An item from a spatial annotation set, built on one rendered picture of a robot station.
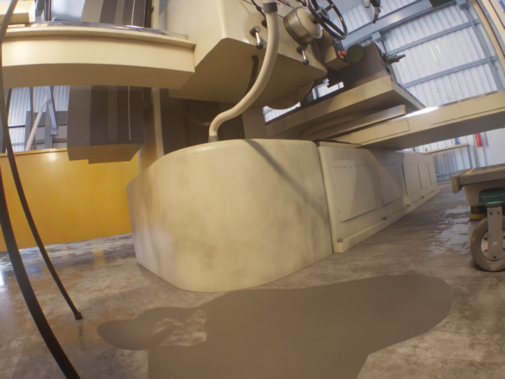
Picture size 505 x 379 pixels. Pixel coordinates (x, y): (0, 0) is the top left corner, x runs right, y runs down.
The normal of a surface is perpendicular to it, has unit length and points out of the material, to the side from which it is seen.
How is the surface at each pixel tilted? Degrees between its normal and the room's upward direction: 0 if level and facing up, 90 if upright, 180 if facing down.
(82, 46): 90
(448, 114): 90
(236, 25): 90
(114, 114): 90
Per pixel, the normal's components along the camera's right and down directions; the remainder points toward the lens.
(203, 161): -0.07, -0.03
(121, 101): 0.61, -0.12
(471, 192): -0.79, 0.10
